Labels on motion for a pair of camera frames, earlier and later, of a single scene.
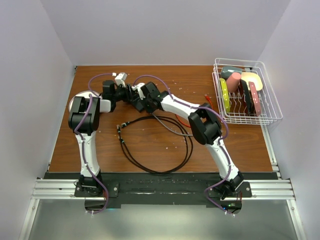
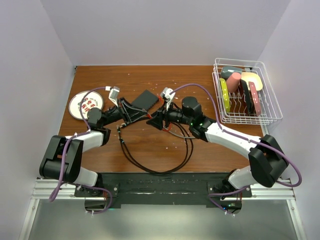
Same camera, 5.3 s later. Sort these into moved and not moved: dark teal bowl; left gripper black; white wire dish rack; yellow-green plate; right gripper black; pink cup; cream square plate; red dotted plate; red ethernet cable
Moved: left gripper black; red ethernet cable; right gripper black
Not moved: dark teal bowl; cream square plate; yellow-green plate; red dotted plate; pink cup; white wire dish rack
